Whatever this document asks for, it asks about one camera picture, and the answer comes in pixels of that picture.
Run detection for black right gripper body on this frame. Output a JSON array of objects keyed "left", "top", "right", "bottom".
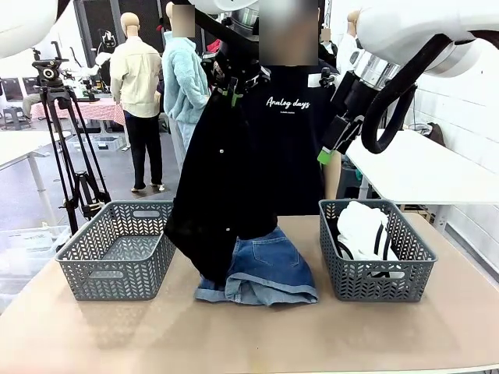
[{"left": 330, "top": 72, "right": 386, "bottom": 118}]

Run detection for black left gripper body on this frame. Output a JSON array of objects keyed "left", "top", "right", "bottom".
[{"left": 211, "top": 40, "right": 271, "bottom": 95}]

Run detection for black button shirt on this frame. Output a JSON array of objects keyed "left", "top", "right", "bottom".
[{"left": 163, "top": 83, "right": 280, "bottom": 290}]

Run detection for white garment with black trim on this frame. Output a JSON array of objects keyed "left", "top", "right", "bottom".
[{"left": 335, "top": 199, "right": 407, "bottom": 280}]

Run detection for blue denim shorts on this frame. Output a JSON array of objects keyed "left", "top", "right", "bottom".
[{"left": 193, "top": 227, "right": 320, "bottom": 309}]

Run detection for person's left forearm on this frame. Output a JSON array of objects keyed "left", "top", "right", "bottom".
[{"left": 322, "top": 153, "right": 343, "bottom": 202}]

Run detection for mannequin in white shirt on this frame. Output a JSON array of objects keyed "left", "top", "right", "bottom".
[{"left": 336, "top": 9, "right": 362, "bottom": 76}]

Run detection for mannequin in light blue fleece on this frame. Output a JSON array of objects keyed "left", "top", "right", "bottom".
[{"left": 161, "top": 0, "right": 212, "bottom": 167}]

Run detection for person in black T-shirt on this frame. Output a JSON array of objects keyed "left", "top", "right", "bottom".
[{"left": 240, "top": 0, "right": 346, "bottom": 217}]

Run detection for large white table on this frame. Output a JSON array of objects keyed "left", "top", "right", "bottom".
[{"left": 344, "top": 127, "right": 499, "bottom": 206}]

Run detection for brown bag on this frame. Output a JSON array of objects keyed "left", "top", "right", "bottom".
[{"left": 426, "top": 122, "right": 448, "bottom": 148}]

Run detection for mannequin in cream shirt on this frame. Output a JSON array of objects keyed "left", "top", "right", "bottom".
[{"left": 110, "top": 12, "right": 165, "bottom": 192}]

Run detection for grey floor bin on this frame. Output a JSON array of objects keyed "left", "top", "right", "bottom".
[{"left": 67, "top": 134, "right": 130, "bottom": 156}]

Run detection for red checkered cloth table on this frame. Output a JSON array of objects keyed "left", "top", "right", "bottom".
[{"left": 29, "top": 97, "right": 126, "bottom": 126}]

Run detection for grey plastic lattice basket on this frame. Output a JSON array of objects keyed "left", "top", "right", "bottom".
[
  {"left": 318, "top": 199, "right": 437, "bottom": 303},
  {"left": 54, "top": 200, "right": 181, "bottom": 302}
]

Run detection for small white table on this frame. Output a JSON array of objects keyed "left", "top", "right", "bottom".
[{"left": 0, "top": 130, "right": 74, "bottom": 235}]

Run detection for grey stool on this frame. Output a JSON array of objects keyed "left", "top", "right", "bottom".
[{"left": 1, "top": 104, "right": 33, "bottom": 132}]

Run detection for clear plastic storage box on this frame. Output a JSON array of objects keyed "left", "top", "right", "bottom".
[{"left": 0, "top": 224, "right": 72, "bottom": 276}]

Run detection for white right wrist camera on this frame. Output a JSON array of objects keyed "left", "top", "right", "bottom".
[{"left": 306, "top": 68, "right": 338, "bottom": 90}]

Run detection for black camera tripod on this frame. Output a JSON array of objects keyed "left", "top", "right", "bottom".
[{"left": 30, "top": 41, "right": 113, "bottom": 235}]

